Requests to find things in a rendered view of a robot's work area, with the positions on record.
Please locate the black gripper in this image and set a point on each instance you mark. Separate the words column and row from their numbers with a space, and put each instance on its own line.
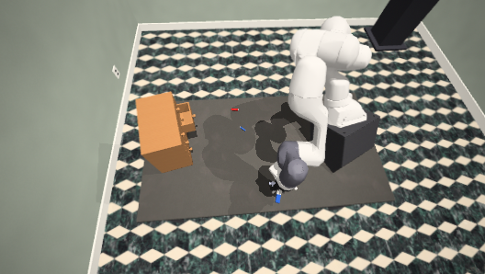
column 276, row 186

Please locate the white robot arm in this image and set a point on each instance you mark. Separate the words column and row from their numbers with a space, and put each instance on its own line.
column 340, row 51

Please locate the wooden chest of drawers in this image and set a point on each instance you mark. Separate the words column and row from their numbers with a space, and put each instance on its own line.
column 159, row 134

